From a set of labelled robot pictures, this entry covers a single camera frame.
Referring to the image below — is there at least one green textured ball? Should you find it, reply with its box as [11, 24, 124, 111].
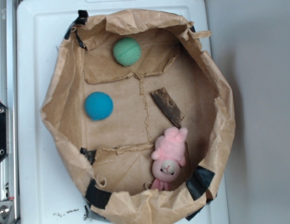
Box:
[113, 37, 141, 67]

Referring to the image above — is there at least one blue foam ball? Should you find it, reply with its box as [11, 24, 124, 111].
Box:
[85, 92, 113, 121]

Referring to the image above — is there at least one dark wood bark piece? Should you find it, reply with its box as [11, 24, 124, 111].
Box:
[151, 87, 185, 128]

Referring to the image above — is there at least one pink plush sheep toy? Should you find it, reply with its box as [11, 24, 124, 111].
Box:
[151, 126, 188, 191]

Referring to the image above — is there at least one brown paper bag bin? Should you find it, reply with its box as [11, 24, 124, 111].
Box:
[41, 9, 235, 224]

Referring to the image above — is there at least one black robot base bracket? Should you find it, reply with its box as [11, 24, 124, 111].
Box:
[0, 102, 7, 163]

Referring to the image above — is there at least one aluminium frame rail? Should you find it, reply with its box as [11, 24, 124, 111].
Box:
[0, 0, 21, 224]

